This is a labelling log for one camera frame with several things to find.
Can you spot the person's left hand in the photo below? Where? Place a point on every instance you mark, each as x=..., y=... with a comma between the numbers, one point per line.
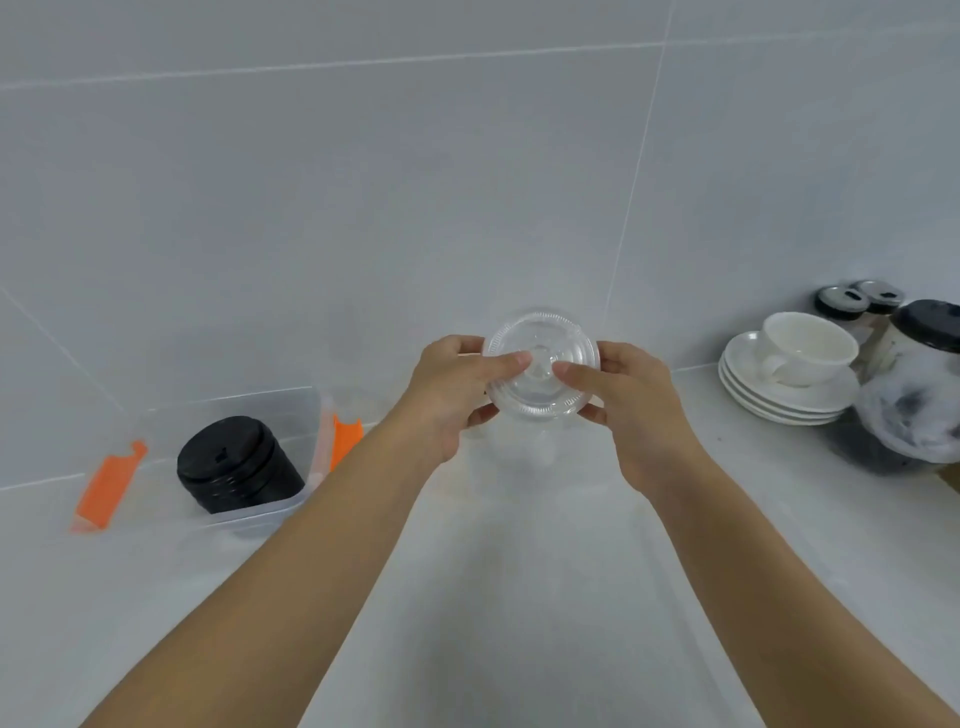
x=442, y=390

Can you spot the person's right hand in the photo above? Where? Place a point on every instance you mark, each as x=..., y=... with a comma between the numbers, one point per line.
x=637, y=420

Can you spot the person's left thumb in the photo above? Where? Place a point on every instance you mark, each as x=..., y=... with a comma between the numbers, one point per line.
x=504, y=365

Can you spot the person's right thumb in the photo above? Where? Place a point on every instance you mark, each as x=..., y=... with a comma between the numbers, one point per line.
x=577, y=375

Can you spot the clear round plastic lid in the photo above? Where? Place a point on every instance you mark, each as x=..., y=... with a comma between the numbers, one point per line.
x=541, y=394

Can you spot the person's left forearm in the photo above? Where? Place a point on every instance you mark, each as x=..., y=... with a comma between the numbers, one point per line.
x=285, y=592

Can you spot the person's right forearm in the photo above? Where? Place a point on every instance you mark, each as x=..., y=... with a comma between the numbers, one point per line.
x=780, y=607

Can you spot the orange box latch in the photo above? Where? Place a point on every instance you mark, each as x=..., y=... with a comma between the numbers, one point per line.
x=109, y=487
x=343, y=439

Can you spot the white saucer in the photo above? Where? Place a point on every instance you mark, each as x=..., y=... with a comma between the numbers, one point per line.
x=825, y=396
x=765, y=417
x=757, y=407

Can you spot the white ceramic cup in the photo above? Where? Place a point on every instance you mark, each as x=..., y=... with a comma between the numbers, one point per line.
x=806, y=349

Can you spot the stack of black lids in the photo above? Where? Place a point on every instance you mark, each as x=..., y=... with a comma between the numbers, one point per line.
x=236, y=469

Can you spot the glass jar with black lid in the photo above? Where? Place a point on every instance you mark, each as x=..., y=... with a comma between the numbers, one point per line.
x=911, y=397

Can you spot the clear plastic storage box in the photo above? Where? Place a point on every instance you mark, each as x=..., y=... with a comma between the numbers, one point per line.
x=161, y=442

